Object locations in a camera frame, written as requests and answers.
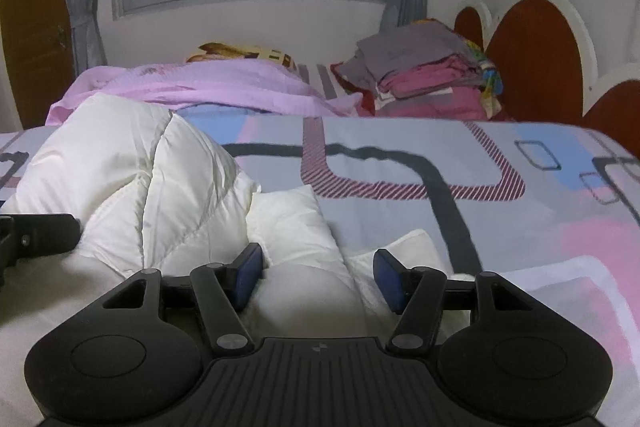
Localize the white puffer jacket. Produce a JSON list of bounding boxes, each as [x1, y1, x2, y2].
[[1, 95, 454, 426]]

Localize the stack of folded clothes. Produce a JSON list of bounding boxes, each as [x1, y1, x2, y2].
[[331, 20, 503, 121]]

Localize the patterned grey bed sheet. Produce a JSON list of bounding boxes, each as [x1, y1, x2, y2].
[[1, 108, 639, 426]]

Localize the pink blanket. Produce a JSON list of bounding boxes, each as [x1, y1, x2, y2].
[[46, 58, 362, 126]]

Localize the brown wooden door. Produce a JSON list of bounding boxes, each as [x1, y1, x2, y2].
[[1, 0, 75, 128]]

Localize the yellow patterned pillow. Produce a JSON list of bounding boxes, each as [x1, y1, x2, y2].
[[186, 42, 297, 72]]

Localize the red and white headboard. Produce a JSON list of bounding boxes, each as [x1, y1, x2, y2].
[[454, 0, 639, 155]]

